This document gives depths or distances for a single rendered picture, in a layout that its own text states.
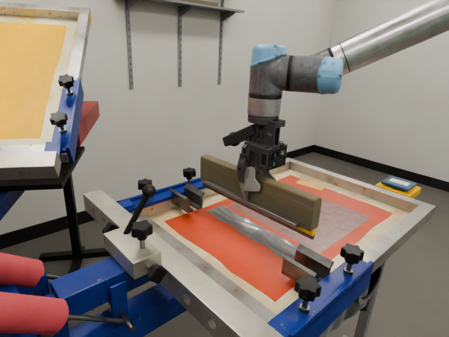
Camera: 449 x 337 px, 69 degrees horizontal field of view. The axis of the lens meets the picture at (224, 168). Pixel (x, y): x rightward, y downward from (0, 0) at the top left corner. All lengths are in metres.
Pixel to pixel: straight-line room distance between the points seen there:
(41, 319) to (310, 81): 0.62
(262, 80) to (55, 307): 0.55
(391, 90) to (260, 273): 3.91
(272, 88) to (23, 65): 0.93
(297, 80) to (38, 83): 0.88
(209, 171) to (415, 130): 3.73
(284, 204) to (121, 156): 2.28
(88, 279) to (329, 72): 0.60
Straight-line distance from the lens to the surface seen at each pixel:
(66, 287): 0.64
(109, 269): 0.66
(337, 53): 0.84
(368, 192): 1.26
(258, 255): 0.84
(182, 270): 0.64
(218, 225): 0.95
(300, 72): 0.71
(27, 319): 0.55
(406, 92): 4.45
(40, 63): 1.36
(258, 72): 0.71
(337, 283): 0.73
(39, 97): 1.22
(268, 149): 0.72
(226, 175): 0.86
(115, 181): 2.95
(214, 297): 0.59
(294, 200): 0.73
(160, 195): 1.01
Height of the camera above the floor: 1.44
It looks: 21 degrees down
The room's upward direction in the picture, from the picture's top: 3 degrees clockwise
